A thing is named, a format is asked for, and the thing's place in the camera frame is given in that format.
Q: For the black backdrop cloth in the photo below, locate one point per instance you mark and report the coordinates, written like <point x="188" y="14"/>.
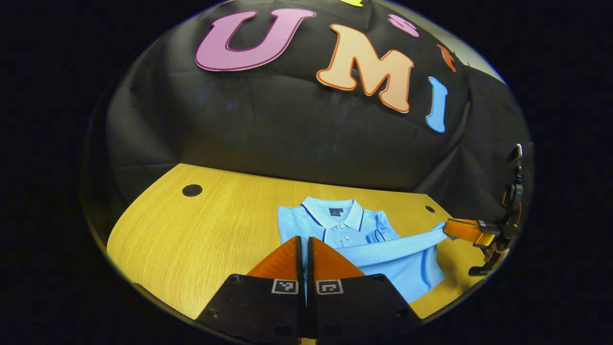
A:
<point x="287" y="134"/>

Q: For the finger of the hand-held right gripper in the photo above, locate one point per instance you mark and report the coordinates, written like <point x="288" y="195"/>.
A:
<point x="462" y="229"/>

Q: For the light blue T-shirt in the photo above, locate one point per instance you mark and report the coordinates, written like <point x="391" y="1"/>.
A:
<point x="412" y="273"/>

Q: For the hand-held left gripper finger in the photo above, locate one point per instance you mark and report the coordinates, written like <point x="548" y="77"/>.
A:
<point x="299" y="268"/>
<point x="311" y="268"/>

